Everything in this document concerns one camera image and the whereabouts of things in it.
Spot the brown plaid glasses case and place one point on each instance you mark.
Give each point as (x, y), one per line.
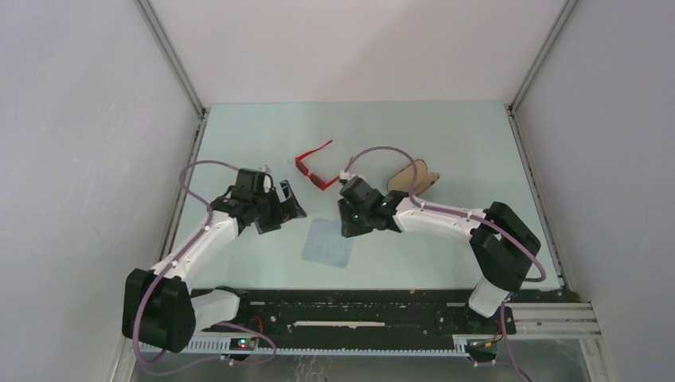
(402, 180)

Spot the left aluminium frame post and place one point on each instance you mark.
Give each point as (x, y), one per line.
(166, 47)

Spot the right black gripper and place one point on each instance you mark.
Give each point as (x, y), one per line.
(349, 228)

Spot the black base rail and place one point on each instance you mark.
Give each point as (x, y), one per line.
(405, 319)

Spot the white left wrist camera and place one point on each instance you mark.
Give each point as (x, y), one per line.
(268, 182)

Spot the red sunglasses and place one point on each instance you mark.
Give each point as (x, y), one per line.
(318, 167)

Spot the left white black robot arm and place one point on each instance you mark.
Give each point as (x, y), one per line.
(159, 308)

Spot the white slotted cable duct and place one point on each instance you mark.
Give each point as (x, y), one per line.
(217, 345)

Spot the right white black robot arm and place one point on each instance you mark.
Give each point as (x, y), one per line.
(504, 247)

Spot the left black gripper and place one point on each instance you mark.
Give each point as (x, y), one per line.
(290, 209)

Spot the light blue cleaning cloth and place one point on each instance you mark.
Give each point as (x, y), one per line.
(326, 245)

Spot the right aluminium frame post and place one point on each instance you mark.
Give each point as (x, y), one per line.
(547, 46)

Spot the aluminium frame post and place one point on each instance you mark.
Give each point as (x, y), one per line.
(547, 46)
(166, 47)

